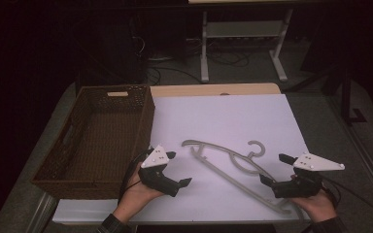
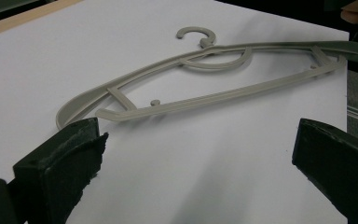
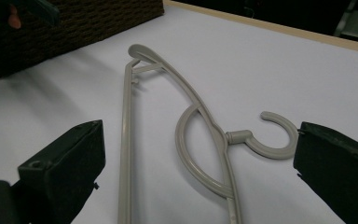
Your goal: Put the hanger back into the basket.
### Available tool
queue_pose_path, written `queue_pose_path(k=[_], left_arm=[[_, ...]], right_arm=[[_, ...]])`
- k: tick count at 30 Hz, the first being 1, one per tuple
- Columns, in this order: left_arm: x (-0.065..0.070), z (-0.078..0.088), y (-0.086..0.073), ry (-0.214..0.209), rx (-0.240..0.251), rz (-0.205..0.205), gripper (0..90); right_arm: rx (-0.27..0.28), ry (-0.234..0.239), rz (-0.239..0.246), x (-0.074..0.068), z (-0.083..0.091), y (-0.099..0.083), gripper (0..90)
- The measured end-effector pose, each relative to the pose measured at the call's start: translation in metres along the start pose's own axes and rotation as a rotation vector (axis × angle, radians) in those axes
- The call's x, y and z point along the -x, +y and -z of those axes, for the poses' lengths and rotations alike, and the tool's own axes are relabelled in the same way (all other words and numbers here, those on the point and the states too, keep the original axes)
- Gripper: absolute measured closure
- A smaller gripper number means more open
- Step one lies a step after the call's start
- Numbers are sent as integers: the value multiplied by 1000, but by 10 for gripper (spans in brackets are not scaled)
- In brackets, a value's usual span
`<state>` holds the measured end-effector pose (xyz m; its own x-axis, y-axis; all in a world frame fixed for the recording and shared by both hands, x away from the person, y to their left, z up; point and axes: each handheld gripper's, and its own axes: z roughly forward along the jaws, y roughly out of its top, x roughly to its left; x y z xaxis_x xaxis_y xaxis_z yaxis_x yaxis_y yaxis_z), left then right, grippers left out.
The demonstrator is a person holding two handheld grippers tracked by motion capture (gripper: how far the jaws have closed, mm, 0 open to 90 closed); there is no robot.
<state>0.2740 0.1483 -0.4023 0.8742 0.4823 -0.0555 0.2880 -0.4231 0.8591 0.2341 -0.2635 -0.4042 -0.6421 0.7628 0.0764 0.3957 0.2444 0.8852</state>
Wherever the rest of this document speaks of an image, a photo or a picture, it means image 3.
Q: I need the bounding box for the grey plastic clothes hanger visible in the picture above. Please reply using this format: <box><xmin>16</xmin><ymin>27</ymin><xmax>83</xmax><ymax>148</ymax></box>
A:
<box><xmin>117</xmin><ymin>43</ymin><xmax>300</xmax><ymax>224</ymax></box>

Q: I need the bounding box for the dark brown woven basket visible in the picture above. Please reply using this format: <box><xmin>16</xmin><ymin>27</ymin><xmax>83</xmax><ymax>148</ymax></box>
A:
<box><xmin>0</xmin><ymin>0</ymin><xmax>165</xmax><ymax>79</ymax></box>

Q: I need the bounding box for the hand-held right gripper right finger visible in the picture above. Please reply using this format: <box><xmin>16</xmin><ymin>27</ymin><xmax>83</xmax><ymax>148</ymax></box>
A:
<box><xmin>293</xmin><ymin>120</ymin><xmax>358</xmax><ymax>224</ymax></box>

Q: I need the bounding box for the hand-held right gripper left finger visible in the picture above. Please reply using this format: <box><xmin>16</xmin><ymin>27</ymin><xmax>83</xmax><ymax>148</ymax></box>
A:
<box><xmin>17</xmin><ymin>119</ymin><xmax>107</xmax><ymax>224</ymax></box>

